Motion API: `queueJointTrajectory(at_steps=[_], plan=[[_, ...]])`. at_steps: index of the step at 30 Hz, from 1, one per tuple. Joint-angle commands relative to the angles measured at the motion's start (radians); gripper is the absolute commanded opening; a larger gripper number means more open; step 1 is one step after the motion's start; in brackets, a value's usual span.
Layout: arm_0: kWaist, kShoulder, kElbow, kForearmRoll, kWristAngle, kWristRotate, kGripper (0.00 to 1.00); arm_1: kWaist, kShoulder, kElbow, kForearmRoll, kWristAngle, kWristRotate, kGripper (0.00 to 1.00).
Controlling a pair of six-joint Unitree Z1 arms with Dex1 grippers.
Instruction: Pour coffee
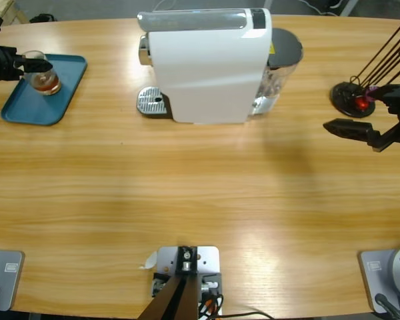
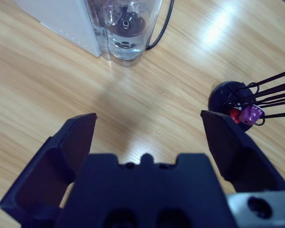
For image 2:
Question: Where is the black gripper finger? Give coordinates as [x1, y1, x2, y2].
[200, 110, 285, 193]
[0, 113, 97, 228]

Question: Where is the red coffee capsule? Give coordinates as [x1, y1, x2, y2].
[229, 108, 243, 124]

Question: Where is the purple coffee capsule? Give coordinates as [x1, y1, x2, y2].
[241, 106, 264, 125]

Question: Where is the black capsule holder with rods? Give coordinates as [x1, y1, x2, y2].
[208, 67, 285, 133]

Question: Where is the clear water tank black lid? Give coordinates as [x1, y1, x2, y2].
[84, 0, 163, 67]

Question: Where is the black machine power cable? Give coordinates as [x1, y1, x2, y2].
[146, 0, 176, 51]

